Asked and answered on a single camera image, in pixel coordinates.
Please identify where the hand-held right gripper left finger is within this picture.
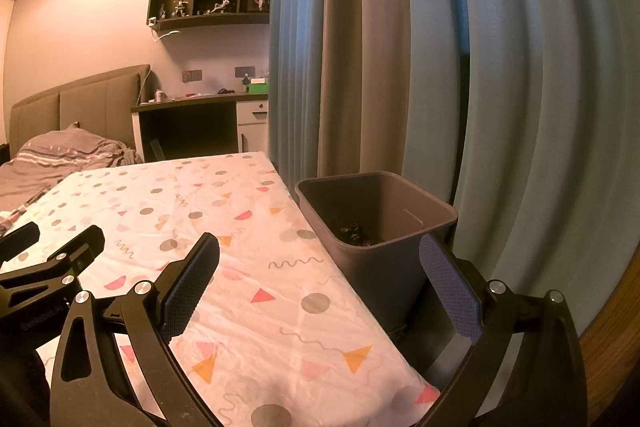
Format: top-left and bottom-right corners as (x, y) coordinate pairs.
(49, 232), (226, 427)

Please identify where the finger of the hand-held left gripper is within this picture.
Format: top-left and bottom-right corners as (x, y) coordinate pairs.
(0, 222), (41, 265)
(0, 226), (107, 299)

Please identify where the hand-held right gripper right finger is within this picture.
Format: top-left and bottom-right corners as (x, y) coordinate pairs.
(415, 233), (588, 427)

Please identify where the grey plastic waste bin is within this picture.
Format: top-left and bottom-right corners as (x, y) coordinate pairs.
(295, 171), (458, 348)

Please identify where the black wrapper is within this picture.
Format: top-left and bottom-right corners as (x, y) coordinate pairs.
(335, 219), (382, 249)

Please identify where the patterned white tablecloth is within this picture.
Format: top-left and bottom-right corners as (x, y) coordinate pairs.
(0, 152), (441, 427)

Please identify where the dark desk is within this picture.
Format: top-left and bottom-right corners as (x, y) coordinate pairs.
(131, 92), (271, 164)

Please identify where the white drawer cabinet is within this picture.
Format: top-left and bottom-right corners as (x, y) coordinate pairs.
(236, 99), (271, 155)

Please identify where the pale grey-blue curtain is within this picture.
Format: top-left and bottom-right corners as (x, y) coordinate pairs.
(400, 0), (640, 338)

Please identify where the beige curtain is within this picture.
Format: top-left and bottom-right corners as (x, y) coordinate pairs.
(317, 0), (413, 180)

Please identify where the blue curtain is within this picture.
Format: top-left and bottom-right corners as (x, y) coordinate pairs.
(267, 0), (332, 192)

